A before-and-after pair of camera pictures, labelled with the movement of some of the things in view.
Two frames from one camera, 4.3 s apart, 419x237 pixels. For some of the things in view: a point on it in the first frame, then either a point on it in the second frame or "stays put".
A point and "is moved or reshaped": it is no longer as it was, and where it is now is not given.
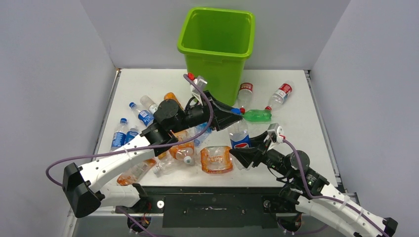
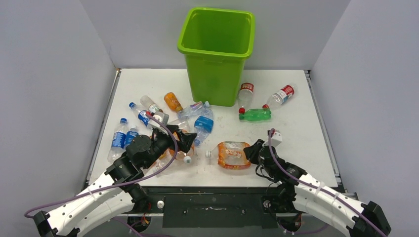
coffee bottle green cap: (148, 103) stays put
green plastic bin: (216, 44) stays put
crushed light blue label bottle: (198, 129) stays put
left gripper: (221, 120) → (186, 139)
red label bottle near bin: (245, 95) stays put
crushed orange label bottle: (216, 159) is moved or reshaped
